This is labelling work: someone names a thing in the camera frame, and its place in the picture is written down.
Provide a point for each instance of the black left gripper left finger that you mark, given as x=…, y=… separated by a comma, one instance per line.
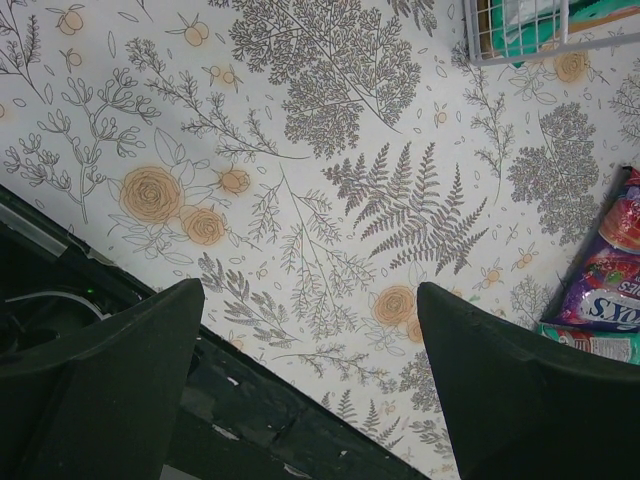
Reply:
x=101, y=403

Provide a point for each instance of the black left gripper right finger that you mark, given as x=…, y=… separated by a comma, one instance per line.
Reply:
x=521, y=406

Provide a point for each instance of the teal mint candy bag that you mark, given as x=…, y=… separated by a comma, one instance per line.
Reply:
x=623, y=347
x=516, y=28

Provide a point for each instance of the purple Fox's berries candy bag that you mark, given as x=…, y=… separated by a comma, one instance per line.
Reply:
x=602, y=293

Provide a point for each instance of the floral patterned table mat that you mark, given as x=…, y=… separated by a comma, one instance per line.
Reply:
x=314, y=162

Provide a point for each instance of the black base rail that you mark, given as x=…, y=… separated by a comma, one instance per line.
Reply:
x=235, y=420

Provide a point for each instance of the white wire wooden shelf rack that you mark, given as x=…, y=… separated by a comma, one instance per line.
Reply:
x=615, y=34

